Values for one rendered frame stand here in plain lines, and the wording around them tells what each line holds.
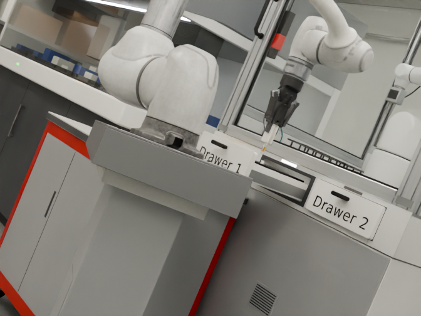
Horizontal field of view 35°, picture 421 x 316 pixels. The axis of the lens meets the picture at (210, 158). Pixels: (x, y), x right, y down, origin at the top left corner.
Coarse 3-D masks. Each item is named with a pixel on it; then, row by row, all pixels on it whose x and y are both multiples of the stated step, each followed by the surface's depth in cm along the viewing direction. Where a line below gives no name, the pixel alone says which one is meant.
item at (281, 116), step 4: (292, 96) 221; (292, 100) 221; (288, 104) 221; (284, 108) 221; (280, 112) 222; (284, 112) 221; (280, 116) 222; (284, 116) 222; (276, 120) 223; (280, 120) 222; (280, 124) 222
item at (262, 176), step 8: (256, 168) 213; (264, 168) 215; (256, 176) 214; (264, 176) 216; (272, 176) 218; (280, 176) 220; (264, 184) 217; (272, 184) 219; (280, 184) 221; (288, 184) 223; (296, 184) 226; (304, 184) 228; (280, 192) 222; (288, 192) 224; (296, 192) 226; (304, 192) 229
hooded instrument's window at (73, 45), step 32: (32, 0) 404; (64, 0) 368; (96, 0) 338; (128, 0) 312; (32, 32) 389; (64, 32) 356; (96, 32) 328; (192, 32) 297; (64, 64) 345; (96, 64) 318; (224, 64) 312; (224, 96) 317
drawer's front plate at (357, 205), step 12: (312, 192) 224; (324, 192) 220; (348, 192) 213; (312, 204) 223; (336, 204) 215; (348, 204) 211; (360, 204) 208; (372, 204) 205; (324, 216) 217; (336, 216) 214; (360, 216) 207; (372, 216) 203; (348, 228) 209; (360, 228) 205; (372, 228) 202
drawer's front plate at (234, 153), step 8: (208, 136) 228; (216, 136) 225; (200, 144) 230; (208, 144) 227; (232, 144) 217; (216, 152) 222; (224, 152) 219; (232, 152) 216; (240, 152) 213; (248, 152) 210; (208, 160) 224; (216, 160) 221; (232, 160) 215; (240, 160) 212; (248, 160) 209; (232, 168) 214; (240, 168) 211; (248, 168) 209; (248, 176) 210
